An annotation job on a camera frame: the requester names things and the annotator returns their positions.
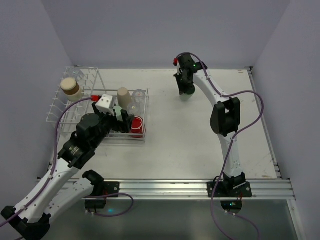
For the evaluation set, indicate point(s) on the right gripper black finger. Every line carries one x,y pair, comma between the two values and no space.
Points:
190,88
180,83

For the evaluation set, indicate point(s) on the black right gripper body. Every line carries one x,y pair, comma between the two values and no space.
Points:
184,81

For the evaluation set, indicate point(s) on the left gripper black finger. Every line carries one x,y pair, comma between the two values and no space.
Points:
96,110
127,120

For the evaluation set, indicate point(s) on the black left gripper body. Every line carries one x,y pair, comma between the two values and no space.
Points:
118,120

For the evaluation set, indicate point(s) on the clear glass front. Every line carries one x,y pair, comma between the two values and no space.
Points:
134,109

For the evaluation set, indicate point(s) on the tall beige cup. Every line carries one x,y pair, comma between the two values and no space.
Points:
124,98

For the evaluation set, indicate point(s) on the clear glass back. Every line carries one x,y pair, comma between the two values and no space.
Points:
139,96

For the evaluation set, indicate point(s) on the tall light green cup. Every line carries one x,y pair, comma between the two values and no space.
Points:
118,113

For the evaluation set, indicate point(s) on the small clear faceted glass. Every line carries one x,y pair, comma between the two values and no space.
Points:
75,73

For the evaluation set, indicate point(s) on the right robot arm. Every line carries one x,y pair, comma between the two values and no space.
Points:
224,122

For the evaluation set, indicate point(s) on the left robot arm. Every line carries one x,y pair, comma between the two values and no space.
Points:
32,216

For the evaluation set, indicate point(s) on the red mug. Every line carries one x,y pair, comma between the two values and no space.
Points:
137,127

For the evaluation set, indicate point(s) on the white wire dish rack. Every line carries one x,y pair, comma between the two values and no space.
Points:
93,84

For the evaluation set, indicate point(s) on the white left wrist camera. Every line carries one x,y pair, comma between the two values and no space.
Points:
106,104

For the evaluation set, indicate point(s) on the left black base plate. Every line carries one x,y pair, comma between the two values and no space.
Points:
107,187

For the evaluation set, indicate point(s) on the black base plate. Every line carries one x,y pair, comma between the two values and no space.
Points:
231,200
107,187

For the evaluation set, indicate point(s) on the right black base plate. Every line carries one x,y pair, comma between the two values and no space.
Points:
231,200

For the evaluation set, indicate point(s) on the aluminium mounting rail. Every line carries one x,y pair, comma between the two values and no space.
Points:
152,189

